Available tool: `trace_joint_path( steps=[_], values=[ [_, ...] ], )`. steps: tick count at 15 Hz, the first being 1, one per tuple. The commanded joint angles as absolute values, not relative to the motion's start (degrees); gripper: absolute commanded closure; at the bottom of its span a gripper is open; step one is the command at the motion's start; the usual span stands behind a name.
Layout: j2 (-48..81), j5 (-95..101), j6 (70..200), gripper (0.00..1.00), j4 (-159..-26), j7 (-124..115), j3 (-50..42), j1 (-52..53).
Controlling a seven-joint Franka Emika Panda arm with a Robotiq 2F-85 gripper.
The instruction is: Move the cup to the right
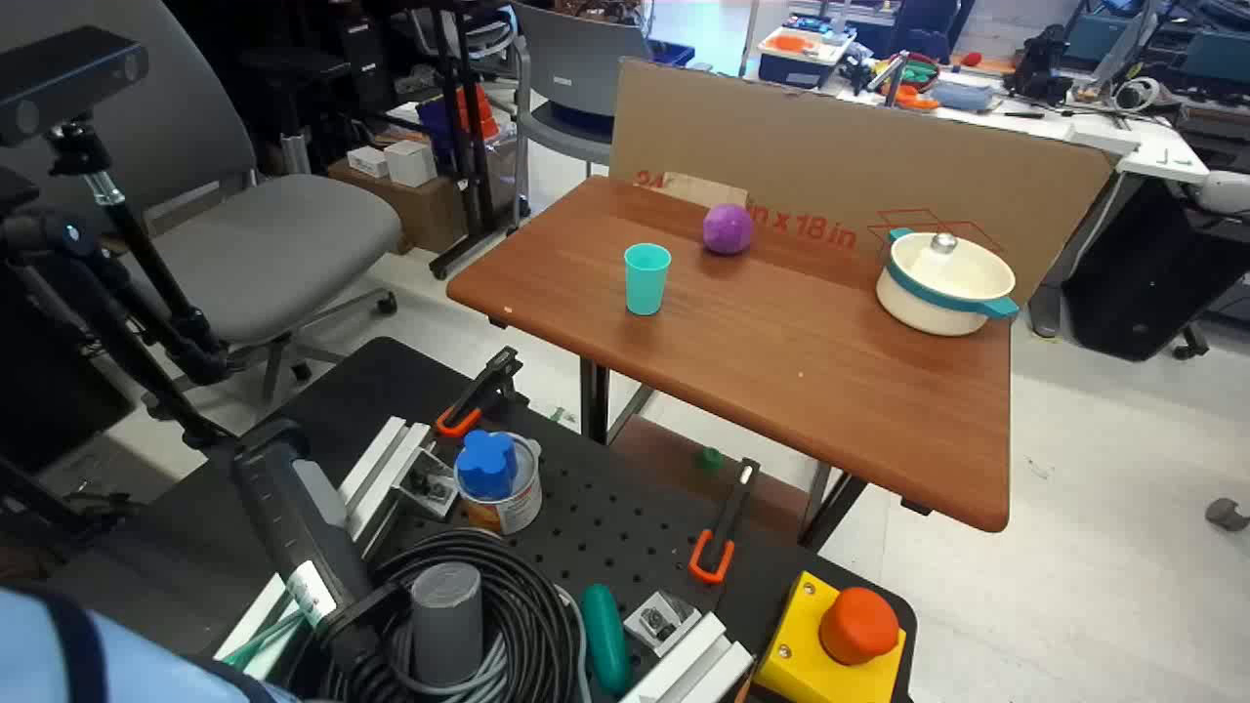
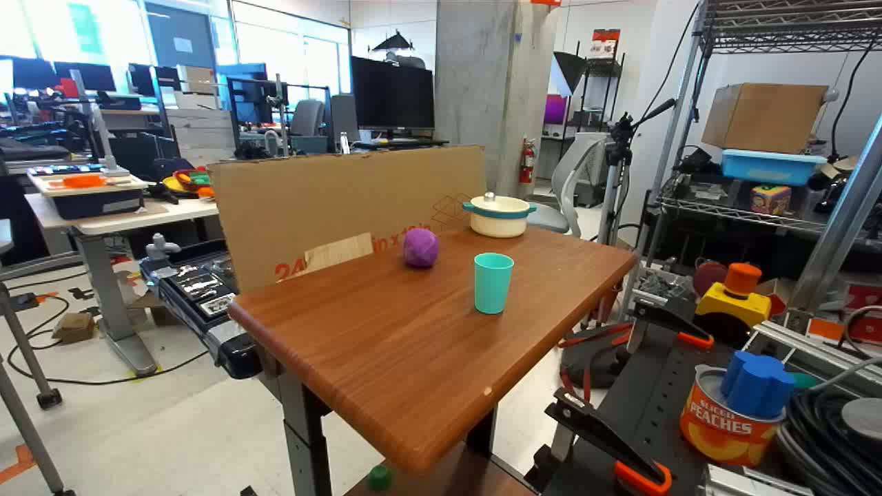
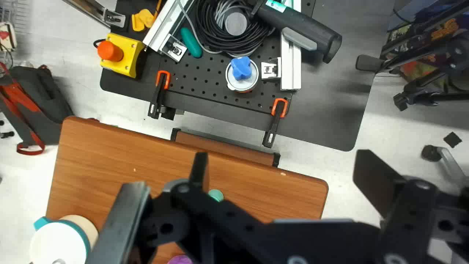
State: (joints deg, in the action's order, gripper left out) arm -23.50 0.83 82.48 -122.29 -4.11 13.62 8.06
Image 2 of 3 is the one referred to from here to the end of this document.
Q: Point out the teal plastic cup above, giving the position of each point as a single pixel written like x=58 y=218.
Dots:
x=493 y=288

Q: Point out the purple ball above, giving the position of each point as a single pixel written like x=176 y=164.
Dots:
x=419 y=248

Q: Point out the white pot with teal rim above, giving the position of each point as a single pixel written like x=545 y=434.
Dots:
x=499 y=218

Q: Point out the red fire extinguisher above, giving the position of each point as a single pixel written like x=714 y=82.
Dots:
x=527 y=164

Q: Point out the large cardboard board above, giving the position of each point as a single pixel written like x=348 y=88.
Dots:
x=319 y=197

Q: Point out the grey office chair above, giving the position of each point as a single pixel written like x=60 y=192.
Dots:
x=574 y=175

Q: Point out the large black monitor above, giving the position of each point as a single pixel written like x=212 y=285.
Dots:
x=391 y=95

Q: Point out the purple storage item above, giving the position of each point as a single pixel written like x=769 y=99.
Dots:
x=555 y=109

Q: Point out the small green ball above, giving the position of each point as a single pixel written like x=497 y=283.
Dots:
x=377 y=478

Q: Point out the black side cart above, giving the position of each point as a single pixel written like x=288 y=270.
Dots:
x=657 y=394

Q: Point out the yellow orange toy pile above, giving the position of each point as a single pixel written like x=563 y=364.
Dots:
x=188 y=184

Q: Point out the grey plastic figure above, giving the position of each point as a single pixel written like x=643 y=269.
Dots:
x=161 y=248

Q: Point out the yellow toy block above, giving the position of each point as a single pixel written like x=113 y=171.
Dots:
x=730 y=305

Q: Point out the white desk grey legs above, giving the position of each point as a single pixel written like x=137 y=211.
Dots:
x=113 y=294

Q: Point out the small colourful cube box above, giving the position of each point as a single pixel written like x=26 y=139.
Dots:
x=769 y=200

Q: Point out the orange peaches can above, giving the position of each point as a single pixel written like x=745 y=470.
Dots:
x=719 y=430

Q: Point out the blue plastic bin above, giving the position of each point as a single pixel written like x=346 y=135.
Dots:
x=769 y=170

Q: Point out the blue plastic knob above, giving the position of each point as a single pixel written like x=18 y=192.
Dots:
x=758 y=385

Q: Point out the brown cardboard box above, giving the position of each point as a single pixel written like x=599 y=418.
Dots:
x=762 y=117

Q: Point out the black tray box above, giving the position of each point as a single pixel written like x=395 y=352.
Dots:
x=96 y=200

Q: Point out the orange plate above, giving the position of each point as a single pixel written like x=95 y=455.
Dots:
x=84 y=181

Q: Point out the small cardboard box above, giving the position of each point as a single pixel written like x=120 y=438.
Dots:
x=71 y=325

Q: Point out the grey stand legs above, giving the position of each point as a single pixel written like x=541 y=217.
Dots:
x=22 y=354

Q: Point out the black camera tripod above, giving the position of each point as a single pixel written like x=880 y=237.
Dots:
x=614 y=175

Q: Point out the black frame machine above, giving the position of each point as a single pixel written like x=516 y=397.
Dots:
x=277 y=115

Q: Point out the black table leg frame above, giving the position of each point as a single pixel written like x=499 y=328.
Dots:
x=306 y=441

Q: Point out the black rail with tools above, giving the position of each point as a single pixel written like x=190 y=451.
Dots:
x=197 y=294

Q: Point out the white aluminium rail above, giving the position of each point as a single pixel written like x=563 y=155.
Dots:
x=807 y=346

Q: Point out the aluminium extrusion post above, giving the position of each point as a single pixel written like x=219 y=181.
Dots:
x=842 y=225

